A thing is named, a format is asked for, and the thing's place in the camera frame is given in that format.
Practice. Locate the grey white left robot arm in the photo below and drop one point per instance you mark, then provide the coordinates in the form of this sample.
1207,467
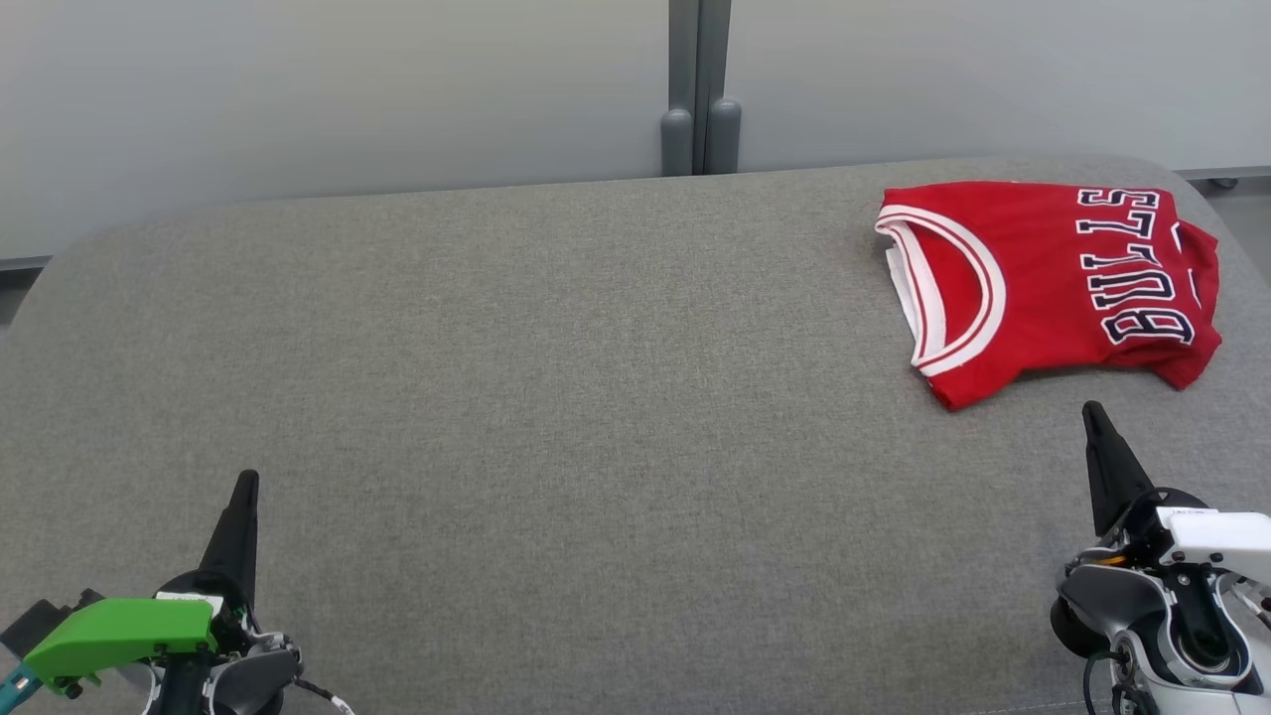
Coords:
248,680

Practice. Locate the red Bulls basketball jersey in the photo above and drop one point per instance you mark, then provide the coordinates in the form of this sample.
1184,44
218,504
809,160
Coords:
1043,278

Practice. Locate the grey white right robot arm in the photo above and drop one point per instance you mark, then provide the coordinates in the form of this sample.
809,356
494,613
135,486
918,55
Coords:
1102,596

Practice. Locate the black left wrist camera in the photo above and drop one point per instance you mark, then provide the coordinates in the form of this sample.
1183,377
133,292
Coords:
30,624

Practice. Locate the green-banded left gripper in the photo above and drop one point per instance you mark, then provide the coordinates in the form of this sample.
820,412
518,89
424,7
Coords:
129,631

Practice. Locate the grey partition base rail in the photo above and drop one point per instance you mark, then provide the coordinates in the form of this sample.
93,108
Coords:
22,264
1226,174

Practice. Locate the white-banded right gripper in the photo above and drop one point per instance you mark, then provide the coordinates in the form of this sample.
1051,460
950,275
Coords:
1221,536

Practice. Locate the grey partition post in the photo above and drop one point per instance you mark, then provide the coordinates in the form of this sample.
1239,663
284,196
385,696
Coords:
700,60

